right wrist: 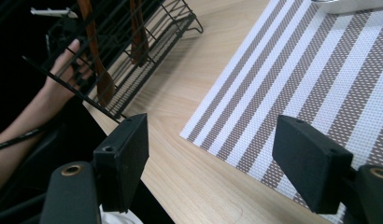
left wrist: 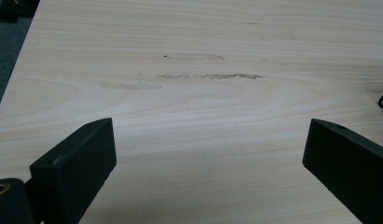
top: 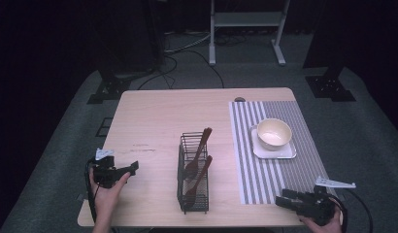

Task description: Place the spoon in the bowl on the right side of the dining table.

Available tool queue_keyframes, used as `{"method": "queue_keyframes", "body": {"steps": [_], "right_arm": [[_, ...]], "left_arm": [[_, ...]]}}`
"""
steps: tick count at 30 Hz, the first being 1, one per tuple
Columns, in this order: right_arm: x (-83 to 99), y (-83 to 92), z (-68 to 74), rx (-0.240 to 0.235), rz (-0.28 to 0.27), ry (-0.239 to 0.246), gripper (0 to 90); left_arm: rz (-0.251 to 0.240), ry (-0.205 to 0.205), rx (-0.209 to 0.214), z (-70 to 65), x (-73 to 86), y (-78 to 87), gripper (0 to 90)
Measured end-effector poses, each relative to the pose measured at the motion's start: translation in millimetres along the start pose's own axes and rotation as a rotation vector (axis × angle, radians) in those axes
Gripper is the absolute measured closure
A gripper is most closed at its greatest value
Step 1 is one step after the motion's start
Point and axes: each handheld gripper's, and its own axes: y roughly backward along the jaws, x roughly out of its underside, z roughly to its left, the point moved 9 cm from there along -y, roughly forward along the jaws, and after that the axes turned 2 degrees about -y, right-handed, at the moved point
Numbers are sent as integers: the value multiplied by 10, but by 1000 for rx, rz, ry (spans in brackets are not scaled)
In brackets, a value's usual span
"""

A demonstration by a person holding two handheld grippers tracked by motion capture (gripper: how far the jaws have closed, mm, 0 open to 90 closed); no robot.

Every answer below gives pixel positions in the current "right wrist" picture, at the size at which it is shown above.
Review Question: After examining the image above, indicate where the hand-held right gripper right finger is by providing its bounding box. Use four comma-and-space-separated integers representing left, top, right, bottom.
271, 114, 354, 215

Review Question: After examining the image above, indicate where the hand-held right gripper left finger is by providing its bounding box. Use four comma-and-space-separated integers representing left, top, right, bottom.
92, 113, 149, 214

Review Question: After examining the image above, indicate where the long brown wooden spoon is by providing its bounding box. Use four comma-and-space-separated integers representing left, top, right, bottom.
77, 0, 117, 107

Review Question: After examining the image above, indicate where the brown white striped placemat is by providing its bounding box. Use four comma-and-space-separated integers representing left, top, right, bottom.
179, 0, 383, 224

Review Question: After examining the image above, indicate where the short brown wooden utensil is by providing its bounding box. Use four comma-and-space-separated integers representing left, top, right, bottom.
129, 0, 149, 68

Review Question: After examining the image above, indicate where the white dish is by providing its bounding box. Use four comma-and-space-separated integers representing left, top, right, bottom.
310, 0, 383, 15

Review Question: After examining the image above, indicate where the black wire rack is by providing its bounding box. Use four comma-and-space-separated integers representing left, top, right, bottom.
21, 0, 204, 123

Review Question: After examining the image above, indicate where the black cable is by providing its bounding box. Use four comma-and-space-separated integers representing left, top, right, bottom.
0, 126, 46, 153

